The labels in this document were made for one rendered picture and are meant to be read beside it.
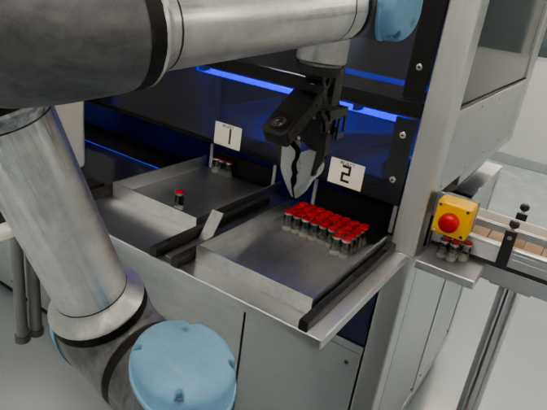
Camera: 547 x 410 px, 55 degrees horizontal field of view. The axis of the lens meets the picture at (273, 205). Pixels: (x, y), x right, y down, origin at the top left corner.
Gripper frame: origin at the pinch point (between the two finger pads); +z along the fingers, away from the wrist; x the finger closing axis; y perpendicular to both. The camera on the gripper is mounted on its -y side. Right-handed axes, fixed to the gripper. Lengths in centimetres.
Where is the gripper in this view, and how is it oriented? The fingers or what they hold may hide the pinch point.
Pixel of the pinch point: (293, 191)
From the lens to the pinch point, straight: 84.8
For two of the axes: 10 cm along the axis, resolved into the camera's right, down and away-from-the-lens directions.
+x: -8.2, -3.2, 4.8
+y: 5.6, -2.6, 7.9
